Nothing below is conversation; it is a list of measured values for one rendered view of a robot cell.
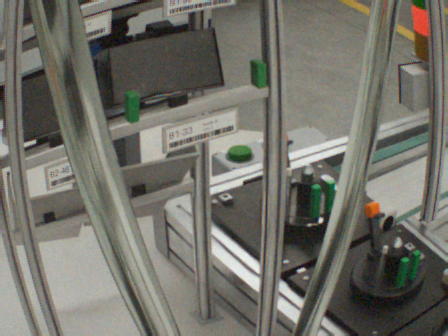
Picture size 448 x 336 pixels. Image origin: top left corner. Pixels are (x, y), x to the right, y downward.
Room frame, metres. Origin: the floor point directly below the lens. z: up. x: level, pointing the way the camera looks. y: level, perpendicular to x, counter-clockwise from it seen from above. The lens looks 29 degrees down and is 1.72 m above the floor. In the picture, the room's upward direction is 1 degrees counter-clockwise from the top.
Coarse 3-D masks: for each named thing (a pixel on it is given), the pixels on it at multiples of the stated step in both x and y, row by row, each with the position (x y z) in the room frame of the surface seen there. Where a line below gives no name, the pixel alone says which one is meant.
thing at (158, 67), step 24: (120, 48) 0.91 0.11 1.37; (144, 48) 0.91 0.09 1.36; (168, 48) 0.92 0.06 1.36; (192, 48) 0.93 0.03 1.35; (216, 48) 0.94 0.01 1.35; (120, 72) 0.89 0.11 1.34; (144, 72) 0.90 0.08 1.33; (168, 72) 0.91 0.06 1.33; (192, 72) 0.92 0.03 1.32; (216, 72) 0.92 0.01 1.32; (120, 96) 0.88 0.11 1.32; (144, 96) 0.89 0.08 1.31; (168, 96) 0.90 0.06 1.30
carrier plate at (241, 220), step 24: (240, 192) 1.26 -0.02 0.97; (216, 216) 1.19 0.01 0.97; (240, 216) 1.19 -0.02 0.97; (360, 216) 1.17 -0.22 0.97; (240, 240) 1.13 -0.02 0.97; (288, 240) 1.12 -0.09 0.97; (312, 240) 1.12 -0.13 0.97; (360, 240) 1.11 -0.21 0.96; (288, 264) 1.06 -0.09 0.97; (312, 264) 1.06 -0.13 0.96
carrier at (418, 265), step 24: (384, 240) 1.10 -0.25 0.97; (408, 240) 1.09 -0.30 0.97; (360, 264) 1.01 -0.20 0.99; (384, 264) 0.92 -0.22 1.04; (408, 264) 0.99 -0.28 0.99; (432, 264) 1.00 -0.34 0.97; (336, 288) 0.98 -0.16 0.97; (360, 288) 0.94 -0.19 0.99; (384, 288) 0.93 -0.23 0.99; (408, 288) 0.92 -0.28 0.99; (432, 288) 0.93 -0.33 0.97; (336, 312) 0.92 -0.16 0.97; (360, 312) 0.91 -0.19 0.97; (384, 312) 0.89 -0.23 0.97; (408, 312) 0.88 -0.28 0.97
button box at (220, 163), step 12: (288, 132) 1.48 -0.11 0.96; (300, 132) 1.48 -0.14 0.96; (312, 132) 1.48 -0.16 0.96; (252, 144) 1.43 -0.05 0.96; (300, 144) 1.43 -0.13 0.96; (312, 144) 1.44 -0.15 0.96; (216, 156) 1.40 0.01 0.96; (252, 156) 1.39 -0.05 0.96; (216, 168) 1.39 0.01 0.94; (228, 168) 1.36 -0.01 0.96; (240, 168) 1.35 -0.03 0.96
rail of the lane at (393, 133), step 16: (384, 128) 1.51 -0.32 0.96; (400, 128) 1.51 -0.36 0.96; (416, 128) 1.53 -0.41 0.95; (320, 144) 1.44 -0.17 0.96; (336, 144) 1.44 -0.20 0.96; (384, 144) 1.47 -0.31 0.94; (304, 160) 1.38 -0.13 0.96; (336, 160) 1.40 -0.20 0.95; (224, 176) 1.33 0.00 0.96; (240, 176) 1.33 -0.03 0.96; (256, 176) 1.32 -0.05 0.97; (160, 224) 1.24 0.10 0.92; (160, 240) 1.25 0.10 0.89
